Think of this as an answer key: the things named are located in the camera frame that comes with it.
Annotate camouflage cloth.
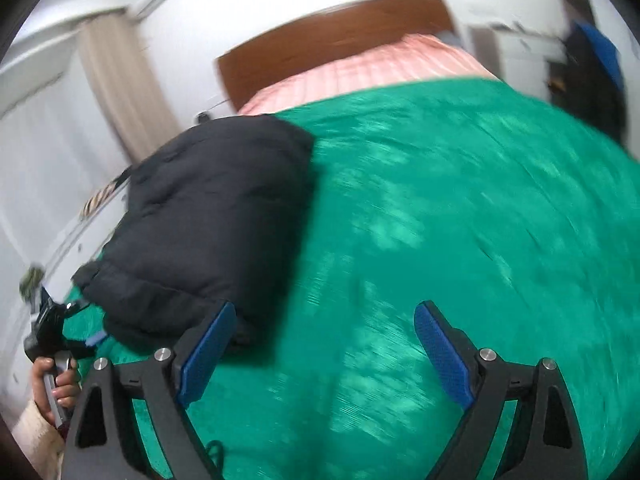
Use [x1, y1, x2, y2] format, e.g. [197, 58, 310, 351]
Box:
[19, 265, 46, 301]

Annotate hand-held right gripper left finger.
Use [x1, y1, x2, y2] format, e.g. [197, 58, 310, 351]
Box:
[60, 301, 237, 480]

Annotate brown wooden headboard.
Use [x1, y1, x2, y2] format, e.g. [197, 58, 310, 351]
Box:
[216, 0, 458, 111]

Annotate white drawer cabinet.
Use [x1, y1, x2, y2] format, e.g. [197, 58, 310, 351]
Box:
[0, 175, 133, 396]

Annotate beige curtain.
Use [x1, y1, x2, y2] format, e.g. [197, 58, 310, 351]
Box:
[77, 12, 181, 161]

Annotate white nightstand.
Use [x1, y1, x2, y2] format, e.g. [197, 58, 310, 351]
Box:
[470, 20, 571, 106]

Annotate green floral blanket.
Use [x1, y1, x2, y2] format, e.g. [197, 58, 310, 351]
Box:
[65, 77, 640, 480]

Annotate person's left hand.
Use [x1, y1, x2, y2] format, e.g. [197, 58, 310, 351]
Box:
[30, 355, 81, 418]

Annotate person's left forearm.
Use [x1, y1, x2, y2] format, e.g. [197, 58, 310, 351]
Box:
[10, 399, 68, 471]

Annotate black padded coat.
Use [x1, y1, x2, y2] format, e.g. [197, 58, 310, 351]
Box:
[72, 114, 317, 351]

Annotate blue hanging cloth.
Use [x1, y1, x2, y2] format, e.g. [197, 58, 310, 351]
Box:
[572, 21, 625, 91]

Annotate white sheer curtain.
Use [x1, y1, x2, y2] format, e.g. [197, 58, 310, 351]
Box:
[0, 50, 131, 281]

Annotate pink striped pillow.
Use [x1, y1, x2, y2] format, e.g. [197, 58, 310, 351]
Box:
[237, 33, 501, 116]

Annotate dark hanging clothes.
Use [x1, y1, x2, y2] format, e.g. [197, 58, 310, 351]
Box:
[562, 20, 630, 147]

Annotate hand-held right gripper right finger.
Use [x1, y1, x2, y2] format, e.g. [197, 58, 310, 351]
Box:
[414, 301, 590, 480]

